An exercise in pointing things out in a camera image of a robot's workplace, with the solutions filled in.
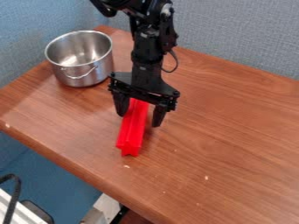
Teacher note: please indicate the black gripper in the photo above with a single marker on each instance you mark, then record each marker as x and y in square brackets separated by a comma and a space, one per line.
[144, 85]

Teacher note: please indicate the red star-profile block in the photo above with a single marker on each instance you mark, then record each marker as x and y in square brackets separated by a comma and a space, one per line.
[132, 128]

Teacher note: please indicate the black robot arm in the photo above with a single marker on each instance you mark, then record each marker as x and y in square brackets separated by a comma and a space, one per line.
[153, 35]

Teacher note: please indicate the stainless steel pot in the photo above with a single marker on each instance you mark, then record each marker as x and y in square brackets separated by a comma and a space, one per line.
[80, 58]

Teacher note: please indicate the white appliance corner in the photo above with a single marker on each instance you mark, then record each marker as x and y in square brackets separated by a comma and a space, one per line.
[22, 215]

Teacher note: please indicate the white table leg bracket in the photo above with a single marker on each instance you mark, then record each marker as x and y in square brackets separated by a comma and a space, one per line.
[103, 211]

